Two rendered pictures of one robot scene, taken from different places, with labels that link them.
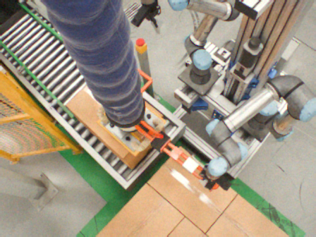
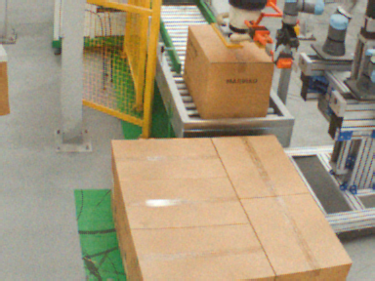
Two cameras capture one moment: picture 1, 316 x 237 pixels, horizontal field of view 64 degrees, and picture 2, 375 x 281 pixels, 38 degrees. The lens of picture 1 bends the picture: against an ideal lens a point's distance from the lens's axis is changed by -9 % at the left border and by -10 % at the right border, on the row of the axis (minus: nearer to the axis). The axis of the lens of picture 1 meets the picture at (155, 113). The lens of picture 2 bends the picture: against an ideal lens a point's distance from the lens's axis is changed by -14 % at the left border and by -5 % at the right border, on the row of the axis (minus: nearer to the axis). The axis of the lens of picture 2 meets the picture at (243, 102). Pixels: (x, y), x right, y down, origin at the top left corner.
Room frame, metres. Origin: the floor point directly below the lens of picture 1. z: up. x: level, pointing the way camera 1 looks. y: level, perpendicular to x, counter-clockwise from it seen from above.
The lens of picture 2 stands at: (-2.47, -0.92, 2.36)
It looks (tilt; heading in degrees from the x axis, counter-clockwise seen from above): 28 degrees down; 18
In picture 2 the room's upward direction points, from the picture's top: 9 degrees clockwise
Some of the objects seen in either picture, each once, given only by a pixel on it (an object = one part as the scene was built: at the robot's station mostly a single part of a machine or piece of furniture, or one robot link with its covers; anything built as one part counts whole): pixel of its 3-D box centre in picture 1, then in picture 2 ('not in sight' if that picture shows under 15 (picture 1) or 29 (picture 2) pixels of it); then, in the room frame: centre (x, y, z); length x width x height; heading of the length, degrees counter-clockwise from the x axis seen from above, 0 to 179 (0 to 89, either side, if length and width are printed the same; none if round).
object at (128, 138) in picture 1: (120, 132); (227, 32); (0.57, 0.23, 1.10); 0.34 x 0.10 x 0.05; 40
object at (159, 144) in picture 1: (160, 141); (259, 32); (0.44, 0.00, 1.20); 0.10 x 0.08 x 0.06; 130
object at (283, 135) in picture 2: (156, 159); (237, 138); (0.51, 0.05, 0.48); 0.70 x 0.03 x 0.15; 129
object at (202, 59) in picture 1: (201, 61); (338, 26); (0.91, -0.35, 1.20); 0.13 x 0.12 x 0.14; 8
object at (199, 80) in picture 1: (200, 71); (334, 44); (0.90, -0.35, 1.09); 0.15 x 0.15 x 0.10
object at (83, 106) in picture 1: (117, 120); (225, 70); (0.80, 0.29, 0.75); 0.60 x 0.40 x 0.40; 40
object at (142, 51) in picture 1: (147, 76); (282, 89); (1.28, 0.02, 0.50); 0.07 x 0.07 x 1.00; 39
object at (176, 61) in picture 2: (23, 71); (157, 26); (1.54, 1.21, 0.60); 1.60 x 0.10 x 0.09; 39
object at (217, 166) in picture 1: (217, 167); (292, 3); (0.19, -0.23, 1.50); 0.09 x 0.08 x 0.11; 113
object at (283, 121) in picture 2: (155, 156); (239, 123); (0.51, 0.05, 0.58); 0.70 x 0.03 x 0.06; 129
